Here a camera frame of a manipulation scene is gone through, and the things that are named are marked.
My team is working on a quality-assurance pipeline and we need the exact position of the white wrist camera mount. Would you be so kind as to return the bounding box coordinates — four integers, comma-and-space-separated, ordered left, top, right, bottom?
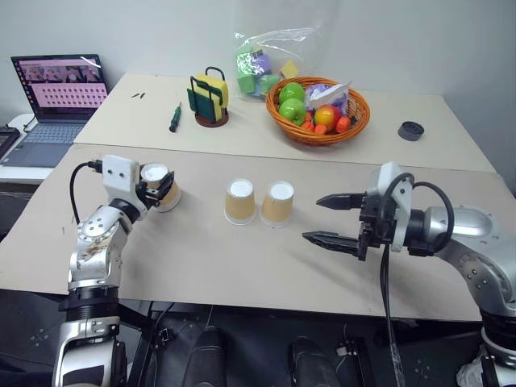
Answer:
101, 154, 141, 215
364, 161, 416, 254

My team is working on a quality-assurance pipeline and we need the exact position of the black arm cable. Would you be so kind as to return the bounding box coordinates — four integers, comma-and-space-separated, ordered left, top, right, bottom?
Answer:
69, 160, 104, 225
378, 172, 456, 387

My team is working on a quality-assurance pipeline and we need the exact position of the brown paper cup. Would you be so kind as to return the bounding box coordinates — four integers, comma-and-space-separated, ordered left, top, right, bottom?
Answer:
223, 177, 259, 226
139, 162, 182, 214
259, 181, 295, 229

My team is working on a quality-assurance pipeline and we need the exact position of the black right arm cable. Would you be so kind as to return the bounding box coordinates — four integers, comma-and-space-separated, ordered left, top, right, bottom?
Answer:
378, 172, 456, 387

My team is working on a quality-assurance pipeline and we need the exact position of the green handled screwdriver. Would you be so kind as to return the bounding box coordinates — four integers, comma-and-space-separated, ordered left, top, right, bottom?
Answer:
169, 101, 183, 134

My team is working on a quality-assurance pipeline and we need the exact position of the red yellow toy apple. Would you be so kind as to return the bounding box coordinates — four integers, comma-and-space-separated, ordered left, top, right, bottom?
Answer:
314, 104, 343, 132

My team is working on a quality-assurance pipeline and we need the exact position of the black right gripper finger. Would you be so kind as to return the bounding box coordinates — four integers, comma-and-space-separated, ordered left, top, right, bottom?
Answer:
315, 192, 368, 211
302, 230, 365, 260

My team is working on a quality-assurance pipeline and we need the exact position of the black round cap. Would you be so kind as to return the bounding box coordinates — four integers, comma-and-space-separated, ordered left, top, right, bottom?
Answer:
397, 120, 425, 143

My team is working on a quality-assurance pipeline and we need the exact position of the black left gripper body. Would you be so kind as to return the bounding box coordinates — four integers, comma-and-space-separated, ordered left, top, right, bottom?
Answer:
135, 180, 163, 210

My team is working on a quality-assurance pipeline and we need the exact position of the green foam block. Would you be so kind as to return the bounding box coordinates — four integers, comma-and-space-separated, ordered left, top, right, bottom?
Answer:
236, 74, 259, 98

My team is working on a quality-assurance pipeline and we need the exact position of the yellow green sponge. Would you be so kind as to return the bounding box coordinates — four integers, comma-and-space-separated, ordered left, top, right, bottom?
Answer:
186, 82, 224, 122
195, 73, 230, 122

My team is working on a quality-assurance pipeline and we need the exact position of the purple foam block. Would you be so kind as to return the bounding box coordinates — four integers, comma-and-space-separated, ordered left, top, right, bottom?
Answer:
251, 51, 274, 78

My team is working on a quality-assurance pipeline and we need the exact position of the dark rounded shape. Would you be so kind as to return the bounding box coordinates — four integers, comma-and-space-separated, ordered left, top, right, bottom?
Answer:
287, 335, 344, 387
182, 325, 227, 387

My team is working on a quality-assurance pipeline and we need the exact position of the teal foam block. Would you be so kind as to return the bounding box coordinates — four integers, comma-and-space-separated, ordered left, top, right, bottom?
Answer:
257, 73, 284, 98

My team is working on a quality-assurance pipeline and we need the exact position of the yellow foam block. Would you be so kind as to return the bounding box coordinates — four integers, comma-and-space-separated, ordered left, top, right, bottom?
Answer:
279, 60, 301, 80

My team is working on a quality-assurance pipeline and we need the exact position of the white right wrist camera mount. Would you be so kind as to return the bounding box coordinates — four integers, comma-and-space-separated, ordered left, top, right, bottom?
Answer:
364, 161, 416, 254

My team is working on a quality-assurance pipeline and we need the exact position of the black wire sponge holder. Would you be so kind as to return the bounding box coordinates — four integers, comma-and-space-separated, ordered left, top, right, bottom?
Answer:
189, 66, 231, 128

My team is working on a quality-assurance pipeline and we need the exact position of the grey open laptop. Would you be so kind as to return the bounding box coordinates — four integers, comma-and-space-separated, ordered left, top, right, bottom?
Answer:
0, 53, 111, 169

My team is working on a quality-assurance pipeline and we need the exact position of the white crumpled cloth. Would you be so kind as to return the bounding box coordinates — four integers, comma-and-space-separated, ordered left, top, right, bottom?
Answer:
455, 354, 487, 387

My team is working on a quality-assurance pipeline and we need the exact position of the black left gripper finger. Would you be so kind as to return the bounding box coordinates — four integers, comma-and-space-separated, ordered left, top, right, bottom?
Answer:
157, 170, 176, 202

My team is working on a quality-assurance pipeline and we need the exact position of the purple white plastic wrapper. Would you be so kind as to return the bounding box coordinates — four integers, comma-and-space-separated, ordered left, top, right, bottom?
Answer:
304, 80, 353, 115

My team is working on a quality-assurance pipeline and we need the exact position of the orange wicker basket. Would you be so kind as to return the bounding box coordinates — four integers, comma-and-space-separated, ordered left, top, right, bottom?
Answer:
265, 77, 372, 148

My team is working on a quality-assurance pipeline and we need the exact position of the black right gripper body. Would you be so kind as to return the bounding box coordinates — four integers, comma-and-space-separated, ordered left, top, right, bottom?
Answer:
356, 192, 398, 262

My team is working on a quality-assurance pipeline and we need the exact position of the white side table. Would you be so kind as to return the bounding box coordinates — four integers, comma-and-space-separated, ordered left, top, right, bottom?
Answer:
0, 113, 57, 183

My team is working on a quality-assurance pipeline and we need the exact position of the black flat device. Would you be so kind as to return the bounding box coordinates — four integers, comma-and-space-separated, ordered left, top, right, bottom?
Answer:
0, 124, 21, 160

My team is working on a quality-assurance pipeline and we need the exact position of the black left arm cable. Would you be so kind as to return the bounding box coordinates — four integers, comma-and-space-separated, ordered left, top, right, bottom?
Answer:
69, 160, 104, 225

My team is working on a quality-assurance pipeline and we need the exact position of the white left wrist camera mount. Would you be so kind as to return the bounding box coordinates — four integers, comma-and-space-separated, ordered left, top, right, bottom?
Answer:
101, 154, 141, 215

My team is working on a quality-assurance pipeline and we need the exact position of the green toy apple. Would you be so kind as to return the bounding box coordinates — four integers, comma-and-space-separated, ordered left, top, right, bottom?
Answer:
278, 82, 307, 104
278, 98, 308, 126

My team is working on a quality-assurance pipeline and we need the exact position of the clear plastic bag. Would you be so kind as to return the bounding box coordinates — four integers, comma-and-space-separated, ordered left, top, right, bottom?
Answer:
233, 24, 324, 102

